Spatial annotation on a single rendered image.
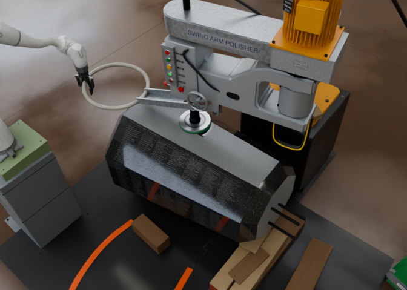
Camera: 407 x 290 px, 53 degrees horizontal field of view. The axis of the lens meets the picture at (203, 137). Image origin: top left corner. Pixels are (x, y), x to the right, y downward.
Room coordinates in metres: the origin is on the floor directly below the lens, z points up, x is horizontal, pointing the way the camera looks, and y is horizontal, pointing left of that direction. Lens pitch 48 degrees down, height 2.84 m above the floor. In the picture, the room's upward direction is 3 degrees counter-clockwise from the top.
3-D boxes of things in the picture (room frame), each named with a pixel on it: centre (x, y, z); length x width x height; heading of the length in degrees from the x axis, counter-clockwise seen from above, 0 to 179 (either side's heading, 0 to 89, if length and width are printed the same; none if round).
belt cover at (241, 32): (1.79, -0.25, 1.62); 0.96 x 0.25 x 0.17; 60
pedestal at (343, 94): (2.25, -0.72, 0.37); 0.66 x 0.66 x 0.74; 49
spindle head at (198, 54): (1.93, -0.02, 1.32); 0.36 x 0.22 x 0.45; 60
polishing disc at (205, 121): (1.97, 0.05, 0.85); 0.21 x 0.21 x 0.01
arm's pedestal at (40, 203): (1.78, 1.29, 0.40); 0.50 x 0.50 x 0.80; 47
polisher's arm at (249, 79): (1.76, -0.28, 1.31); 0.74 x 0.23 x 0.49; 60
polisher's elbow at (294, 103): (1.64, -0.52, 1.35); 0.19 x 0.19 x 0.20
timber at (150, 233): (1.55, 0.44, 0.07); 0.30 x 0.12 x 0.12; 44
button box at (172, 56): (1.90, 0.17, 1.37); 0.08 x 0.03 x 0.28; 60
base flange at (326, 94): (2.25, -0.72, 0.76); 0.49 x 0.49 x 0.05; 49
